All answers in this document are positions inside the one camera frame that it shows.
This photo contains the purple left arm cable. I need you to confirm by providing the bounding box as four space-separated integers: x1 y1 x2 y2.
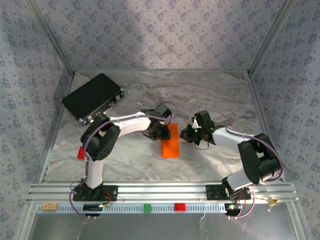
68 101 179 221

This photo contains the aluminium side rail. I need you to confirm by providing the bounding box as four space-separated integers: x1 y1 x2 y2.
38 72 77 183
246 71 286 182

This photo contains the black controller board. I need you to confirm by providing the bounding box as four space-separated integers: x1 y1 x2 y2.
83 204 104 212
224 203 243 212

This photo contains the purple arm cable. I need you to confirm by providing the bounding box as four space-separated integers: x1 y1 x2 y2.
206 109 286 221
68 101 179 221

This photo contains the black right controller board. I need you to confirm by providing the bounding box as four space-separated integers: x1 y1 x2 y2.
224 203 243 212

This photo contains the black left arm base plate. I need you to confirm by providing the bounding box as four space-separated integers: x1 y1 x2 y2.
72 185 119 202

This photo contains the gold tape piece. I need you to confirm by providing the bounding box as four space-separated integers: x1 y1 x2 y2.
265 197 281 207

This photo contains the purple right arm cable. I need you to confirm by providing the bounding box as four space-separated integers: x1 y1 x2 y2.
206 109 286 221

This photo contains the aluminium front frame rail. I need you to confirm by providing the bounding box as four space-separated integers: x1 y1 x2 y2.
26 182 300 205

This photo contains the orange paper sheet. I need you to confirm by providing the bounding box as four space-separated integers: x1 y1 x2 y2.
160 123 181 159

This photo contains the white slotted cable duct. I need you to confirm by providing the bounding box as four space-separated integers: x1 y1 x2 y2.
36 202 228 215

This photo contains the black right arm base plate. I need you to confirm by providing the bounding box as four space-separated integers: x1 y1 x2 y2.
205 184 252 201

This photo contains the aluminium frame post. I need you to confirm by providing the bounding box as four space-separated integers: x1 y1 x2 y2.
24 0 77 76
246 0 299 76
17 203 38 240
284 202 311 240

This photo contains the black hard case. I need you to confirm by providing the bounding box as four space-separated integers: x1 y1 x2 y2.
61 72 125 125

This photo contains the black left controller board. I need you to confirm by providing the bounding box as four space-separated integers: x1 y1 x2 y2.
83 204 104 212

